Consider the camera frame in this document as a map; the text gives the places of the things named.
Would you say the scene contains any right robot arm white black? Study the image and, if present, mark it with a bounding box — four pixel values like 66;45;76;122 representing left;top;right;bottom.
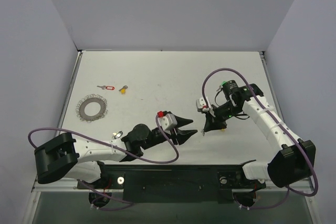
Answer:
196;80;316;187

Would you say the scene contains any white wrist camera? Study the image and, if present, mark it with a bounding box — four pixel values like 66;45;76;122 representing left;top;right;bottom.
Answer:
196;97;211;113
157;111;177;131

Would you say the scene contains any key with green tag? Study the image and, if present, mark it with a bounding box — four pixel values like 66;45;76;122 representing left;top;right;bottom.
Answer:
216;81;227;92

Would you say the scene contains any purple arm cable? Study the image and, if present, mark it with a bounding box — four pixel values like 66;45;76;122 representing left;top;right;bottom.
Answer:
27;115;181;211
202;68;318;210

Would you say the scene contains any key with yellow round tag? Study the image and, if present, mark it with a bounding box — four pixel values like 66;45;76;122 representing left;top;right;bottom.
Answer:
119;85;128;94

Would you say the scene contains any key with red tag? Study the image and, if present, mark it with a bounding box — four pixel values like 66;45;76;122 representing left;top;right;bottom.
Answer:
97;86;115;91

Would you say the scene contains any metal disc with keyrings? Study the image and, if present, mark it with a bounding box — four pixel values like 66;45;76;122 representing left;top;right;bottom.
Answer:
76;94;108;122

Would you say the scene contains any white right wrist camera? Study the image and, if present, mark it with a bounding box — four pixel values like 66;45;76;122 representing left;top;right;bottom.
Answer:
196;97;211;113

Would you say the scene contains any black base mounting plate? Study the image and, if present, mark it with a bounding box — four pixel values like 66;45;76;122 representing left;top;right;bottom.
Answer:
90;165;266;206

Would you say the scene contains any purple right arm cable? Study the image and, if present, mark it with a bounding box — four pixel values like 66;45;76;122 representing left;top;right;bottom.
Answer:
202;68;318;210

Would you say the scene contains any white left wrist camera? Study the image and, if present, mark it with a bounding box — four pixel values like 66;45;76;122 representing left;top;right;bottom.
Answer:
157;111;177;131

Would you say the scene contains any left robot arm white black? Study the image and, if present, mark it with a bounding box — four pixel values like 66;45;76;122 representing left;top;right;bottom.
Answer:
34;111;197;188

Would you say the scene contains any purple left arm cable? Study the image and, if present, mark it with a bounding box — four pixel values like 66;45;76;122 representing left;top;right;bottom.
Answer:
27;115;181;211

